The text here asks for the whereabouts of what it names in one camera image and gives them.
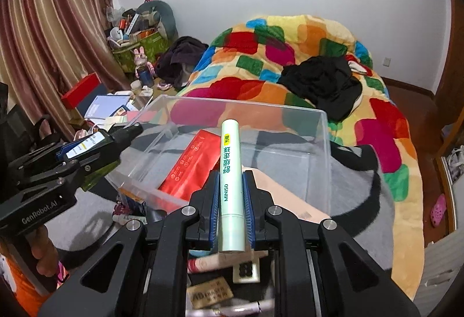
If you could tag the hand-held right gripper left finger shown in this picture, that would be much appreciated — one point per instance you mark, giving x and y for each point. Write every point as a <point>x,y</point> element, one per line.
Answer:
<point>214,208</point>

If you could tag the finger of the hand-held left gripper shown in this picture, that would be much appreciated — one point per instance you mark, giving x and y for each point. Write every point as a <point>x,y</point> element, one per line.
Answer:
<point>62,150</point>
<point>69,172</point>

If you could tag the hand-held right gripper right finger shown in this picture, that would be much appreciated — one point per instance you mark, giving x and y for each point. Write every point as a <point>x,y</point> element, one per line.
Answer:
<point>249,208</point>

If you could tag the dark bottle with white label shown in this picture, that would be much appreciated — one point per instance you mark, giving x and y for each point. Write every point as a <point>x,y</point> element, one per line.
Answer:
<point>90,141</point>

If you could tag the mint green tube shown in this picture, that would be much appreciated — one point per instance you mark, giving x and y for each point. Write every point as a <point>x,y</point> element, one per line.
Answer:
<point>232,175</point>

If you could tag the clear plastic box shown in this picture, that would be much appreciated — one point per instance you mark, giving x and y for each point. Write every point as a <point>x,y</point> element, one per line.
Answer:
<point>275,128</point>

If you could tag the person's left hand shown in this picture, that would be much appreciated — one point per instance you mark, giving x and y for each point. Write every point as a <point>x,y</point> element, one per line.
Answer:
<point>45,248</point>

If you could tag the beige paper packet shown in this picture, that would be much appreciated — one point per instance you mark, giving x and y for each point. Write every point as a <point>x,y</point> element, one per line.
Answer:
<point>286,197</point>

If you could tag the red foil packet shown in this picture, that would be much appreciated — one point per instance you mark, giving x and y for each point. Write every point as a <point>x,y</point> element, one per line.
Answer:
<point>188,172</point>

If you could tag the pink tube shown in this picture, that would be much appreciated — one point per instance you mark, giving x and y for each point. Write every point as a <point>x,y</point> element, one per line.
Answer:
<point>214,262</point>

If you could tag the white tile with black dots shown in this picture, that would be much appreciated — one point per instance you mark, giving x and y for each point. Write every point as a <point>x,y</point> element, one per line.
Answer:
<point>247,270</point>

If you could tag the blue notebook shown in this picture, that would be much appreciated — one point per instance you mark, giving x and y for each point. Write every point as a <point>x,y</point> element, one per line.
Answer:
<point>105,104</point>

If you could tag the red box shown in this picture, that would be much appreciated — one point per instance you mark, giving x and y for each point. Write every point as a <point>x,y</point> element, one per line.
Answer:
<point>81,90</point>

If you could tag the white small tube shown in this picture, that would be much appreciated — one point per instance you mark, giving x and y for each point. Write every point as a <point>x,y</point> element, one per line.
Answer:
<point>128,219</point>

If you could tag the gold card box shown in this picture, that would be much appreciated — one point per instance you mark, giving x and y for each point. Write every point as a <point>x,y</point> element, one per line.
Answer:
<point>210,292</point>

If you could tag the white cup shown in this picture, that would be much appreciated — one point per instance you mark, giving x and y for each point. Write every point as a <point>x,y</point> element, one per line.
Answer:
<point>135,84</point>

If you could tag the white pen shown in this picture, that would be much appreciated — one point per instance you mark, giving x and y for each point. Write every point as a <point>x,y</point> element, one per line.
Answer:
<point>246,307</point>

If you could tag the grey and black blanket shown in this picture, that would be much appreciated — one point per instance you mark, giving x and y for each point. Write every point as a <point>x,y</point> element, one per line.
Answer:
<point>359,208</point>

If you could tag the pink bunny toy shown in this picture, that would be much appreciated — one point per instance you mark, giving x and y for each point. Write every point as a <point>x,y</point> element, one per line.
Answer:
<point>142,63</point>

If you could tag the striped curtain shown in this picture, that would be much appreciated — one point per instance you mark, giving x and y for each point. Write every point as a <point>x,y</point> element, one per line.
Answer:
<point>47,30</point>

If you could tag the green storage basket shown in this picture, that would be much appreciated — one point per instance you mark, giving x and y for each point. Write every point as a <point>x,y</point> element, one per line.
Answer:
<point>143,48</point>

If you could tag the black clothing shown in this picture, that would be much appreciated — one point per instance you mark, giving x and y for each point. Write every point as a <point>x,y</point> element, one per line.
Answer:
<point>319,84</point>

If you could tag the colourful patchwork blanket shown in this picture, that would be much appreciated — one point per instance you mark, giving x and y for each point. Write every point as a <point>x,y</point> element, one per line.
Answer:
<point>261,59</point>

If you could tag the dark purple clothing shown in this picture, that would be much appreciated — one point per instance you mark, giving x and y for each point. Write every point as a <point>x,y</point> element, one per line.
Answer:
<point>181,55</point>

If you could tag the grey cushion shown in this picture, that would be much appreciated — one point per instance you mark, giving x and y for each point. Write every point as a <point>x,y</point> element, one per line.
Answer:
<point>165,17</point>

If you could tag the pink slipper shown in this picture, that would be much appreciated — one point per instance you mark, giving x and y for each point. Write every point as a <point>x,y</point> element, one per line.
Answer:
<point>438,210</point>

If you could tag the wall socket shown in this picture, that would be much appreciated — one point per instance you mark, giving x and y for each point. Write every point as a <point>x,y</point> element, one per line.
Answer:
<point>386,61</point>

